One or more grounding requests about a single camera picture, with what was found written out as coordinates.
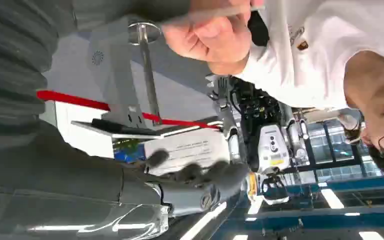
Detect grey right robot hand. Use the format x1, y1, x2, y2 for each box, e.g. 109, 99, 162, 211
0, 120, 250, 240

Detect white cabinet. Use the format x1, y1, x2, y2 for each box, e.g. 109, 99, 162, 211
54, 100, 115, 160

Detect red barrier belt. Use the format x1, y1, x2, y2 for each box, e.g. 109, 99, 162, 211
36, 90, 223, 131

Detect grey sign stand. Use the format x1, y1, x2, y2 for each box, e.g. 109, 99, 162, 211
88, 16, 147, 130

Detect white printed sign board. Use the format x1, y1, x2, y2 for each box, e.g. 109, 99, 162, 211
143, 127, 231, 177

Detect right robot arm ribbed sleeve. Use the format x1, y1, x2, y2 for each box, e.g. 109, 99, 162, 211
0, 0, 78, 152

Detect white and black humanoid robot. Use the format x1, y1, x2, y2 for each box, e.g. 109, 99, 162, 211
205, 74, 312, 206

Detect person's hand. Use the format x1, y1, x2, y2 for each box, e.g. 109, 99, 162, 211
160, 0, 266, 76

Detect long ceiling light panel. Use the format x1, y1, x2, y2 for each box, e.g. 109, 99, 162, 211
320, 188, 346, 210

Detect person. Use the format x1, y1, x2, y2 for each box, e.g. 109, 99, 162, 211
208, 0, 384, 187

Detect chrome stanchion post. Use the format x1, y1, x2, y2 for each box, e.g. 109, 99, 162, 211
127, 21, 164, 127

